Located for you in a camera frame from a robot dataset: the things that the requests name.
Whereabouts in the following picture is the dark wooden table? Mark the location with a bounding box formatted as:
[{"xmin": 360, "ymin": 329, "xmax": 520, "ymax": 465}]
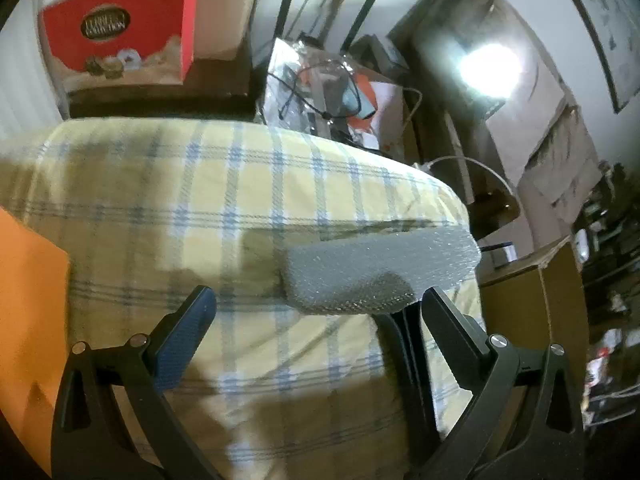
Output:
[{"xmin": 66, "ymin": 50, "xmax": 262, "ymax": 122}]

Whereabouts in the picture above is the open brown carton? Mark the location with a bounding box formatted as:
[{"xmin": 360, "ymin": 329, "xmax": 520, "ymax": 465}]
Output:
[{"xmin": 476, "ymin": 236, "xmax": 592, "ymax": 413}]

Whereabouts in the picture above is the white power cable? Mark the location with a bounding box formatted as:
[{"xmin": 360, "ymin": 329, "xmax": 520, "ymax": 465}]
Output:
[{"xmin": 413, "ymin": 155, "xmax": 524, "ymax": 213}]

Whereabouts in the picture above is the clear plastic bag of cables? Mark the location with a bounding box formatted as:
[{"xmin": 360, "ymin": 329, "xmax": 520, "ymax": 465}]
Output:
[{"xmin": 261, "ymin": 36, "xmax": 407, "ymax": 157}]

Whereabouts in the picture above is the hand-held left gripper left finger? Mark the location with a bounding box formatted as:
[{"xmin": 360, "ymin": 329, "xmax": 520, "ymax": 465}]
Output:
[{"xmin": 50, "ymin": 285, "xmax": 222, "ymax": 480}]

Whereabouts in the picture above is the brown wrinkled cardboard sheet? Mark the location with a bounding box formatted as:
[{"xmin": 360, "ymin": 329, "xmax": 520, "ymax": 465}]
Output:
[{"xmin": 389, "ymin": 0, "xmax": 603, "ymax": 243}]

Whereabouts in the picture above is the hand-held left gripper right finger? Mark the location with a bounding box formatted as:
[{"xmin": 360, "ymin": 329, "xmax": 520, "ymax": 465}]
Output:
[{"xmin": 414, "ymin": 286, "xmax": 587, "ymax": 480}]

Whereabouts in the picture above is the cluttered shelf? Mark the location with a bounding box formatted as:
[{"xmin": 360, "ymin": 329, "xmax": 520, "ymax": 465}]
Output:
[{"xmin": 572, "ymin": 160, "xmax": 640, "ymax": 413}]

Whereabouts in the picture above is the red box with oval label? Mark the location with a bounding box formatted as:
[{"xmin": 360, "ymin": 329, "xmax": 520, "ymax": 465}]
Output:
[{"xmin": 40, "ymin": 0, "xmax": 202, "ymax": 87}]

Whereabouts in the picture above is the grey foam block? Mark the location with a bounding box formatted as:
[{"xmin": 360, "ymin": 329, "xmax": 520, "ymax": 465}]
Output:
[{"xmin": 279, "ymin": 226, "xmax": 483, "ymax": 317}]

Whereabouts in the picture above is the framed wall picture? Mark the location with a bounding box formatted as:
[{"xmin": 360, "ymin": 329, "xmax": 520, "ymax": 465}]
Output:
[{"xmin": 544, "ymin": 0, "xmax": 640, "ymax": 115}]

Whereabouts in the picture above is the yellow and blue checked blanket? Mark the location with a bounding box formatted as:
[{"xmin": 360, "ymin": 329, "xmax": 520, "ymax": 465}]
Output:
[{"xmin": 0, "ymin": 118, "xmax": 485, "ymax": 480}]

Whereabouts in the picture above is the bright lamp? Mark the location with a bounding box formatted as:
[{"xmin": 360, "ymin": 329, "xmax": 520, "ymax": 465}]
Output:
[{"xmin": 452, "ymin": 42, "xmax": 523, "ymax": 101}]

